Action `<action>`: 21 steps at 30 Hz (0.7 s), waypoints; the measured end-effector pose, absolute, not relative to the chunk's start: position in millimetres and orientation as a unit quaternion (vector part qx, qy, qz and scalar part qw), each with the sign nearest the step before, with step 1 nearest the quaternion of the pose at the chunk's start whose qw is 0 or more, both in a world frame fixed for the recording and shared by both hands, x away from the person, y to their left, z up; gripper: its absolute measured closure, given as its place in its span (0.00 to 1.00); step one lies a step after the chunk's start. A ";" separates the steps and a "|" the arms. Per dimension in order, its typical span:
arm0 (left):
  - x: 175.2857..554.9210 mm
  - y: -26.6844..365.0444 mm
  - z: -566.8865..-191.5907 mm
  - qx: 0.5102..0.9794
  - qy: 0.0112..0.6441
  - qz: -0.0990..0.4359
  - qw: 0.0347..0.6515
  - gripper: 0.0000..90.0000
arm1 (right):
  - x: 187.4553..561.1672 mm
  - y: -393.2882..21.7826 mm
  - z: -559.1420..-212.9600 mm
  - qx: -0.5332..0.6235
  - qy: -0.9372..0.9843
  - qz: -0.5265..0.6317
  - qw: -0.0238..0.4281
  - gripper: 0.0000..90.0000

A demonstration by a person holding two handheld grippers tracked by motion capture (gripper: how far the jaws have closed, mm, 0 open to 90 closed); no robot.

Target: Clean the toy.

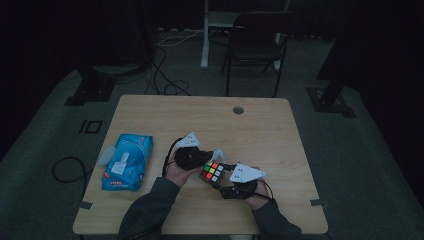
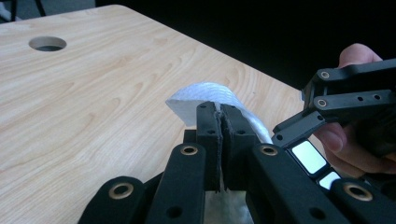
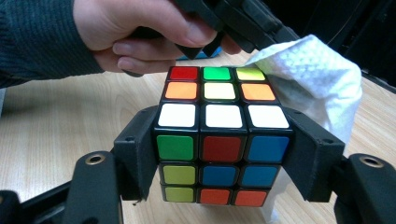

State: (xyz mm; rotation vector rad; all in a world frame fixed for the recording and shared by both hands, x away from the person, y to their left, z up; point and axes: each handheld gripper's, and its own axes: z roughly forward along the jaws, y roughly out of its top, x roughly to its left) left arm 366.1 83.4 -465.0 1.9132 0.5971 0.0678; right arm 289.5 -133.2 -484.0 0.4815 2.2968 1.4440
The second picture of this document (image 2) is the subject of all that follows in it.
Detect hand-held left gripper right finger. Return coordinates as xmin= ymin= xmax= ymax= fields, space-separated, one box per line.
xmin=222 ymin=104 xmax=261 ymax=190

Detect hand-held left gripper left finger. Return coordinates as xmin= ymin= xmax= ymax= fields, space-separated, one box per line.
xmin=183 ymin=101 xmax=224 ymax=191

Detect white wet wipe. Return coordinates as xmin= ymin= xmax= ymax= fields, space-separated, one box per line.
xmin=165 ymin=81 xmax=274 ymax=224

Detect black folding chair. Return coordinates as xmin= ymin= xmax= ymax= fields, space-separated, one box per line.
xmin=8 ymin=0 xmax=47 ymax=22

